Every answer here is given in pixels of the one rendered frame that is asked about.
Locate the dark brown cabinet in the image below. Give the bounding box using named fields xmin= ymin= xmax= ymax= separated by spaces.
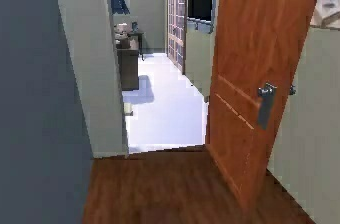
xmin=115 ymin=37 xmax=141 ymax=92

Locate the brown glass-paned door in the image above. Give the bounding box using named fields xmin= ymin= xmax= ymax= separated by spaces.
xmin=166 ymin=0 xmax=188 ymax=76

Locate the dark small side table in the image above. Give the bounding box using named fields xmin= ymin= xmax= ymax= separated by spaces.
xmin=128 ymin=29 xmax=146 ymax=62

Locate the orange wooden room door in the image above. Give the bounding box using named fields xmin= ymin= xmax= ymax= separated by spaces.
xmin=205 ymin=0 xmax=318 ymax=214

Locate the grey metal door handle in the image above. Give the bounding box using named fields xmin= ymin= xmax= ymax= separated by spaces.
xmin=256 ymin=82 xmax=278 ymax=132

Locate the black wall television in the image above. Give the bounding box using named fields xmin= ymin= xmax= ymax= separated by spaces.
xmin=187 ymin=0 xmax=214 ymax=23

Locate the blue framed wall picture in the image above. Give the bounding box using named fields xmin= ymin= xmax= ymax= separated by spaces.
xmin=110 ymin=0 xmax=131 ymax=16

